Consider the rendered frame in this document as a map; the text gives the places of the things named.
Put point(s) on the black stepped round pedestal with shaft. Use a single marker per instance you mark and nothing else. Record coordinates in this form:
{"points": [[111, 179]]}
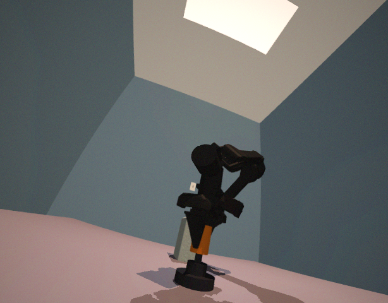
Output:
{"points": [[194, 276]]}

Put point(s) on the orange knob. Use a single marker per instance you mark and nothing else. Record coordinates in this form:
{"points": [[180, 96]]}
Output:
{"points": [[204, 243]]}

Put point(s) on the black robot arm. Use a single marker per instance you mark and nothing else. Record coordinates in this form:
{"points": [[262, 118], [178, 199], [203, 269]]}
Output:
{"points": [[209, 161]]}

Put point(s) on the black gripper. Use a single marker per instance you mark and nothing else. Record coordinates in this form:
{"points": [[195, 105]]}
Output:
{"points": [[202, 213]]}

